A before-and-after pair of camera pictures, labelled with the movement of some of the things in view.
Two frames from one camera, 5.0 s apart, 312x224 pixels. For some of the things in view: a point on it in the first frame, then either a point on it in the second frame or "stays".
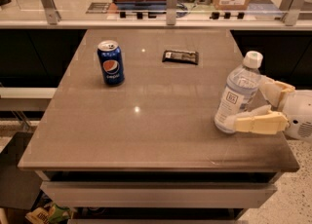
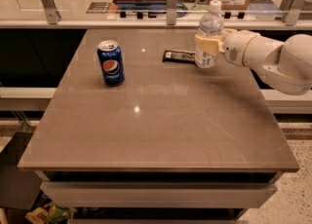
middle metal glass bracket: (172, 2) stays
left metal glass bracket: (49, 2) stays
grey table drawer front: (183, 195) stays
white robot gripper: (299, 112) to (235, 47)
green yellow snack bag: (49, 213) stays
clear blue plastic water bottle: (239, 91) to (211, 25)
